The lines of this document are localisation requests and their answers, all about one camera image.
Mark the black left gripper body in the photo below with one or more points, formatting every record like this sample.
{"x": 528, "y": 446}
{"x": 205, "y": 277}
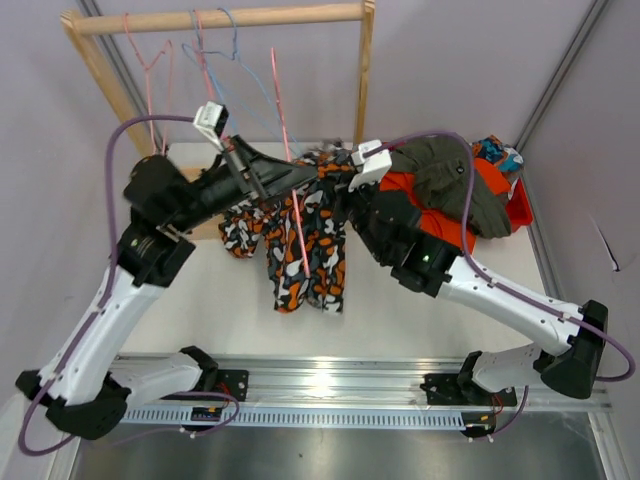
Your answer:
{"x": 213, "y": 192}

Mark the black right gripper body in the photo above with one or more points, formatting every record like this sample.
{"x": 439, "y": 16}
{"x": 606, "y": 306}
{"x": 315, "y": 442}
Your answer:
{"x": 358, "y": 206}

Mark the orange black camouflage shorts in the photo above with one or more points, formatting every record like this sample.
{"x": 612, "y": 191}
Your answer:
{"x": 244, "y": 225}

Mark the olive grey shorts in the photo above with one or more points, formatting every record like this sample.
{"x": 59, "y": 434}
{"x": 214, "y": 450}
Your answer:
{"x": 418, "y": 154}

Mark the pink hanger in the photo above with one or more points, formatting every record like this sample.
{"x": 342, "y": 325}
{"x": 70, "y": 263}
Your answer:
{"x": 201, "y": 57}
{"x": 150, "y": 75}
{"x": 289, "y": 159}

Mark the light blue hanger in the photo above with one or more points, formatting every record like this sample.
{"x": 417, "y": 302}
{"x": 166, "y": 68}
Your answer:
{"x": 237, "y": 58}
{"x": 190, "y": 52}

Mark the colourful graphic print shorts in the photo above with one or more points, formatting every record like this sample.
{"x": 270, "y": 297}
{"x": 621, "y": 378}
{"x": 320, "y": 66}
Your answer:
{"x": 502, "y": 156}

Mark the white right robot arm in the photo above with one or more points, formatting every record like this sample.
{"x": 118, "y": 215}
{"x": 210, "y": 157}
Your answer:
{"x": 566, "y": 342}

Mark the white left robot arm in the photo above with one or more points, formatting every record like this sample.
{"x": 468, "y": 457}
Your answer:
{"x": 80, "y": 393}

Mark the red plastic tray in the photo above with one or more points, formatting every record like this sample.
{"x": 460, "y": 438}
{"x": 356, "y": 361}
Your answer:
{"x": 518, "y": 207}

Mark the wooden clothes rack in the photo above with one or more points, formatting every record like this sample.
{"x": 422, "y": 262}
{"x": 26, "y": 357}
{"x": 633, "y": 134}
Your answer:
{"x": 88, "y": 32}

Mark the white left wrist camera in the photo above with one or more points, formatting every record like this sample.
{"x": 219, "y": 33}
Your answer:
{"x": 210, "y": 121}

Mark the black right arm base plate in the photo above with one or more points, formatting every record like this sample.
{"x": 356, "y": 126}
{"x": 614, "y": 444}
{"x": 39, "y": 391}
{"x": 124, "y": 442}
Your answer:
{"x": 443, "y": 389}

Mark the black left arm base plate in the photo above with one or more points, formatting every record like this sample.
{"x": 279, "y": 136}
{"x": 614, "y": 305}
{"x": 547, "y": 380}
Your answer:
{"x": 232, "y": 382}

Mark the aluminium mounting rail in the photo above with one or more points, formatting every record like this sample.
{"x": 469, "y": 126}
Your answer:
{"x": 333, "y": 382}

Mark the white slotted cable duct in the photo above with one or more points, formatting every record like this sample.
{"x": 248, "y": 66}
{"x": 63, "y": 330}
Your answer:
{"x": 414, "y": 418}

